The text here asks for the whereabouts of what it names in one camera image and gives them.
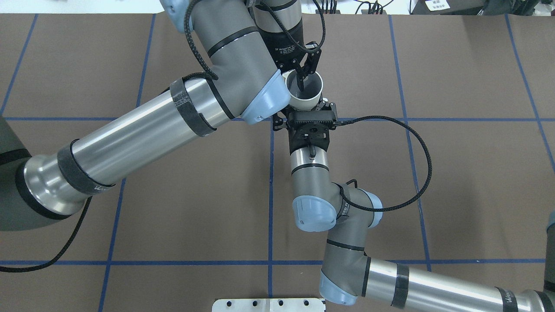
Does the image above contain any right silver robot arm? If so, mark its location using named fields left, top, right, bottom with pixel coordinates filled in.
left=272, top=97, right=554, bottom=312

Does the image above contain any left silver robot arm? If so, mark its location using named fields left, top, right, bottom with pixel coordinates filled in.
left=0, top=0, right=321, bottom=231

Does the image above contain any white mug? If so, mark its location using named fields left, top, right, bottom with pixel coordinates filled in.
left=283, top=70, right=323, bottom=111

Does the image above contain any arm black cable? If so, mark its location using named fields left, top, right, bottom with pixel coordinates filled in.
left=338, top=114, right=433, bottom=213
left=184, top=0, right=326, bottom=81

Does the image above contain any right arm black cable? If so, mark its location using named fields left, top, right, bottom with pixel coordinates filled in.
left=338, top=114, right=433, bottom=213

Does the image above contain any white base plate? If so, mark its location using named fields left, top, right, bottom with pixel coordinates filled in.
left=212, top=298, right=326, bottom=312

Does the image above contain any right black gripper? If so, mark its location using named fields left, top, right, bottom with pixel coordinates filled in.
left=271, top=97, right=338, bottom=154

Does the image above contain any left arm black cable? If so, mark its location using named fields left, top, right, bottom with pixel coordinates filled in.
left=184, top=0, right=326, bottom=81

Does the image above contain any black box white label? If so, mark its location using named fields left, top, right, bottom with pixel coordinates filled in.
left=410, top=0, right=485, bottom=16

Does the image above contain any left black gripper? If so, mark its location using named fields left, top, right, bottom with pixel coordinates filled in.
left=265, top=31, right=322, bottom=91

